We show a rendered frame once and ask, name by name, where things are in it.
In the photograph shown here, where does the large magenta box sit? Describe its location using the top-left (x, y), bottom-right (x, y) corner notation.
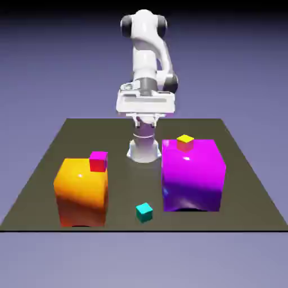
top-left (161, 138), bottom-right (227, 213)

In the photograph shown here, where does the small yellow cube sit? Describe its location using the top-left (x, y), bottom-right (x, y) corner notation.
top-left (176, 134), bottom-right (195, 153)

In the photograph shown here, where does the large orange box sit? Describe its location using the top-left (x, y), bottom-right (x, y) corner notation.
top-left (53, 157), bottom-right (109, 227)

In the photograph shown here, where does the small teal cube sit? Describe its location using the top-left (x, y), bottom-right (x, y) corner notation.
top-left (135, 202), bottom-right (154, 223)

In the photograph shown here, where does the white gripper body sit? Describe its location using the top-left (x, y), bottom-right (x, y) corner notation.
top-left (115, 89), bottom-right (177, 119)

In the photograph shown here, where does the small red cube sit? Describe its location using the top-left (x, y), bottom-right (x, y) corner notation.
top-left (89, 151), bottom-right (109, 173)

